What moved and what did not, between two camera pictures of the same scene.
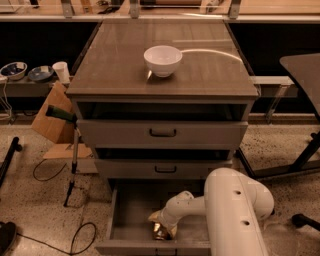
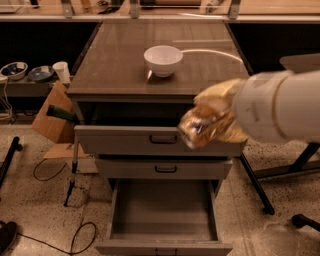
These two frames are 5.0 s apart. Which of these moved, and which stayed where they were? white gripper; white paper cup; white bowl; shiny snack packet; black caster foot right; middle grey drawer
Moved: shiny snack packet; white gripper
Stayed: white paper cup; middle grey drawer; black caster foot right; white bowl
